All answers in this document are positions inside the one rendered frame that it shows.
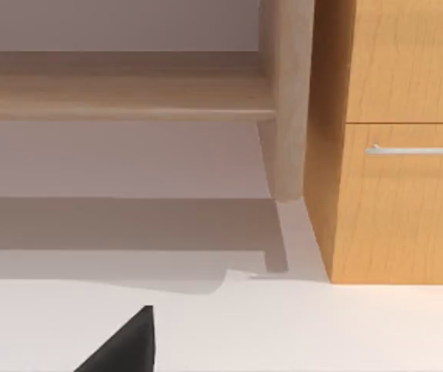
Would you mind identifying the orange wooden cupboard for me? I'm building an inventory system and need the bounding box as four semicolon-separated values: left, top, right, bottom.
303;0;443;286

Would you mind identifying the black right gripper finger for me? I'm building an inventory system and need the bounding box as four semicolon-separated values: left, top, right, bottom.
73;305;156;372

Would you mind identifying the wooden drawer front with handle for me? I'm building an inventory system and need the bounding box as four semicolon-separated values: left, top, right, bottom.
331;122;443;285

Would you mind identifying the long metal handle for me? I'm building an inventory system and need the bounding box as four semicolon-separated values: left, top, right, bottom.
365;143;443;157

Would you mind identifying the pale wooden open shelf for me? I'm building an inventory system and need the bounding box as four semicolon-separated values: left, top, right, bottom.
0;0;316;205

